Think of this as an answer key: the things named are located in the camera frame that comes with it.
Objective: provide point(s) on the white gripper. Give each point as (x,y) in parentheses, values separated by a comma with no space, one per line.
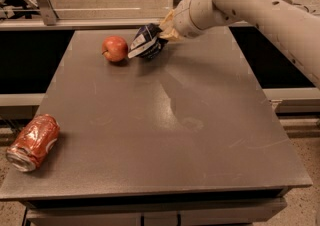
(182,18)

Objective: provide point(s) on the blue chip bag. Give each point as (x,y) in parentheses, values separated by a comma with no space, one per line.
(147,44)

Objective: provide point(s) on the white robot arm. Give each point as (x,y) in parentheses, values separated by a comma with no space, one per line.
(295,32)

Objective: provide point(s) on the red apple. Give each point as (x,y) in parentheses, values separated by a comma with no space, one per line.
(114,48)

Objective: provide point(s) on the crushed red soda can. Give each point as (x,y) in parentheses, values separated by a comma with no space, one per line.
(33,143)

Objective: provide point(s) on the left metal bracket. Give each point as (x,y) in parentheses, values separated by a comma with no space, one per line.
(47,12)

